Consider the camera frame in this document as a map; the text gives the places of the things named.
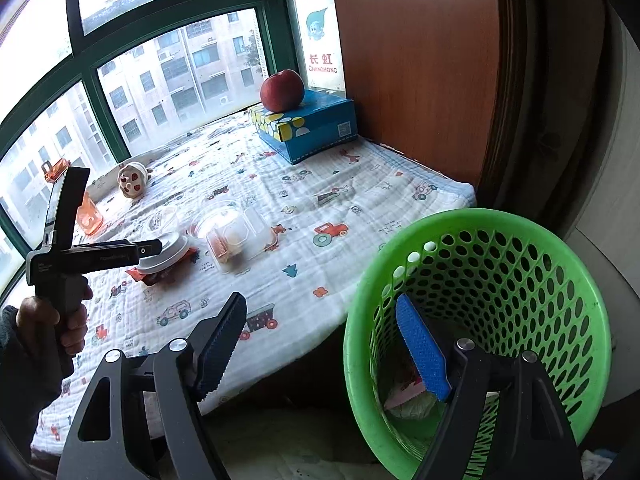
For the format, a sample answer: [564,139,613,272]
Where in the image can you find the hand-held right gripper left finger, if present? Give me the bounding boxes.
[56,291,248,480]

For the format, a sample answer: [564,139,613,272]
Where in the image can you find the paper ball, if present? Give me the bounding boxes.
[389,391,443,421]

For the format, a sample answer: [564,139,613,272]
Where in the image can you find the white printed blanket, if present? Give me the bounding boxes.
[31,120,477,453]

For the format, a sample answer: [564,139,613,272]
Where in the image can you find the brown wooden cabinet panel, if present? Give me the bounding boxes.
[330,0,501,188]

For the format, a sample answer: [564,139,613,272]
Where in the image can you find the person's left forearm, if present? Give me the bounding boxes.
[0,305,76,456]

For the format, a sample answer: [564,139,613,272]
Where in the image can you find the blue spotted tissue box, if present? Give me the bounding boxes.
[248,89,358,165]

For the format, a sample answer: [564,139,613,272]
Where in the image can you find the white outdoor air conditioner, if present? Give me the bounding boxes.
[292,0,346,96]

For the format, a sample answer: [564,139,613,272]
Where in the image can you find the white quilted bedding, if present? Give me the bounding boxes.
[202,405,396,480]

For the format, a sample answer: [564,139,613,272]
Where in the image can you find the clear plastic lid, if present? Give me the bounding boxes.
[200,197,247,221]

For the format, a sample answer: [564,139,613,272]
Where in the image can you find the orange plastic water bottle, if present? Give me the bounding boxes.
[41,158,104,237]

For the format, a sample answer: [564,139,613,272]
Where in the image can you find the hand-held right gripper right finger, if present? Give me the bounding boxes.
[395,294,583,480]

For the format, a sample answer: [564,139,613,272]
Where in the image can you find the red apple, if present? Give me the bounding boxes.
[260,69,305,112]

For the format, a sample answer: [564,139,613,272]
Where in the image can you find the person's left hand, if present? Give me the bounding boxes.
[15,282,95,376]

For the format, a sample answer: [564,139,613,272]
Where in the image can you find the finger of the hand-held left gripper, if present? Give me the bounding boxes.
[65,239,165,270]
[44,166,92,251]

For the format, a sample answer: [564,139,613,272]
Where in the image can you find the dark wooden door frame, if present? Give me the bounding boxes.
[492,0,621,241]

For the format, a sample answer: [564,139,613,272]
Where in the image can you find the clear plastic food container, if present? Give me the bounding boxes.
[191,205,279,275]

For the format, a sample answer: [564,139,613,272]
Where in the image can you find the red snack wrapper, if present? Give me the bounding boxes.
[125,249,201,287]

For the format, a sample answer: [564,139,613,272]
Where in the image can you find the round white plastic lid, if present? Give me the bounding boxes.
[136,231,192,275]

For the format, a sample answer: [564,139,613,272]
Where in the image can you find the pink snack wrapper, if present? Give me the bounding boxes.
[384,375,426,411]

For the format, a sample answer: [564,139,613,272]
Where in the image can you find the orange food piece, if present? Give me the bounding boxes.
[207,232,232,263]

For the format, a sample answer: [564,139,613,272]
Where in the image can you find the green plastic mesh basket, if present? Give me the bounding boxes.
[344,208,612,480]

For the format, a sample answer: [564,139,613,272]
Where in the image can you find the green window frame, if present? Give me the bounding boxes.
[0,0,333,281]

